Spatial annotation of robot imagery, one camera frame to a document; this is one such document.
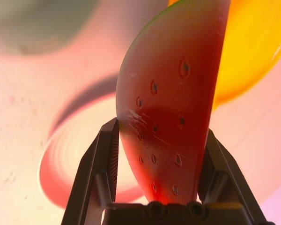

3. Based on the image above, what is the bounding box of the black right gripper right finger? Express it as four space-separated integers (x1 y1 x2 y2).
197 127 269 225

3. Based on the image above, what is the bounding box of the pink round plate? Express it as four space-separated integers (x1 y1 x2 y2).
38 72 147 210

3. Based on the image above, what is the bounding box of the yellow round plate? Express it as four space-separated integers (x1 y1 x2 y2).
167 0 281 111

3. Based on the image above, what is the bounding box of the translucent green table mat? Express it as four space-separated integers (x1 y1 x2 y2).
0 0 167 56

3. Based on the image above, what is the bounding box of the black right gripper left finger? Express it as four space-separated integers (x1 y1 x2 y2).
60 118 120 225

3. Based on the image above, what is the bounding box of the red watermelon slice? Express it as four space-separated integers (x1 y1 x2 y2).
116 0 231 205

